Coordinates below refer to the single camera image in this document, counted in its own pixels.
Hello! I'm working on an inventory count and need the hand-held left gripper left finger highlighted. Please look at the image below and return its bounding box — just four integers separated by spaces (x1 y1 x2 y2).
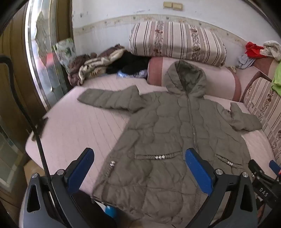
20 148 117 228

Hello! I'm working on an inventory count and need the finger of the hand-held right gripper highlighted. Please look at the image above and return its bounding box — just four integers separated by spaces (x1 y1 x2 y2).
270 160 281 176
248 160 267 182

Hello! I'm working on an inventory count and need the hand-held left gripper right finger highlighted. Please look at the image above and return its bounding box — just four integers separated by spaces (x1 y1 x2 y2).
184 148 258 228

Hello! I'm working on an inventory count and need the olive green quilted hooded jacket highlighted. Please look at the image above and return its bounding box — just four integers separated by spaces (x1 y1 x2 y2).
77 60 263 224

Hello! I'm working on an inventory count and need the bed with pink quilted cover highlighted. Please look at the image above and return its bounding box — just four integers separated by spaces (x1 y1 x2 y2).
19 73 281 228

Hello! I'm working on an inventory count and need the blue plastic object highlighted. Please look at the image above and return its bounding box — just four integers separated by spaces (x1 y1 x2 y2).
105 206 118 220

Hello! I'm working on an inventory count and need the dark smartphone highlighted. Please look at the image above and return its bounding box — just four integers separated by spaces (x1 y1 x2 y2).
31 117 49 141

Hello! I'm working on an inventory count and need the striped floral padded bed side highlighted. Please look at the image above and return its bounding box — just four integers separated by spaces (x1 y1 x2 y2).
244 77 281 154

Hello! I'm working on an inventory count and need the lime green cloth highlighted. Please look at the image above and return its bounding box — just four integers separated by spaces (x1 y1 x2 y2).
271 61 281 92

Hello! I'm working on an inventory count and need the pink maroon folded blanket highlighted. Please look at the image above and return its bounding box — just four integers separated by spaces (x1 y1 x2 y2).
147 56 242 102

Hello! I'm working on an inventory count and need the dark brown cloth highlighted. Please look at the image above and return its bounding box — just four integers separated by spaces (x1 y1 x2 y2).
68 44 124 86

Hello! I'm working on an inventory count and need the blue plastic bag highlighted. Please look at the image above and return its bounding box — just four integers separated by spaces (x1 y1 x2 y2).
116 70 147 79

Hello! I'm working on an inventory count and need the beige patterned blanket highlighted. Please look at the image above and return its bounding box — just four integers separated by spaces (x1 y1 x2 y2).
79 49 125 85

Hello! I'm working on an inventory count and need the grey cloth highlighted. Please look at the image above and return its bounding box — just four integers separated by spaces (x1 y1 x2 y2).
237 54 256 69

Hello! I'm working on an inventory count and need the white crumpled cloth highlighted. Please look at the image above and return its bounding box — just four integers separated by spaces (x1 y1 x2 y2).
260 41 281 62

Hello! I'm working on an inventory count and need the red cloth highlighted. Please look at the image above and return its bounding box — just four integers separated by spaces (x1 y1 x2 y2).
245 42 265 58

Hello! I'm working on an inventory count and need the floral paper bag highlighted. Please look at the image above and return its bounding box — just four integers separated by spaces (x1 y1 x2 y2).
54 38 77 71

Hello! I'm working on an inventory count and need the black garment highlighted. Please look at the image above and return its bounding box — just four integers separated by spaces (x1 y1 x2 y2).
106 53 152 75

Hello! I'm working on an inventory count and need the stained glass door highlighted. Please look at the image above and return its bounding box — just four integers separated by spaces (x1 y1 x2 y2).
24 0 73 110

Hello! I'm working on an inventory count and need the striped floral folded quilt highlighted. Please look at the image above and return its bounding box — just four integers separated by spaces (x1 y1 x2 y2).
128 20 227 67

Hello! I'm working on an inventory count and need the black cable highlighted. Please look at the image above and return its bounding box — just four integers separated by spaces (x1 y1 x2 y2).
0 56 66 228

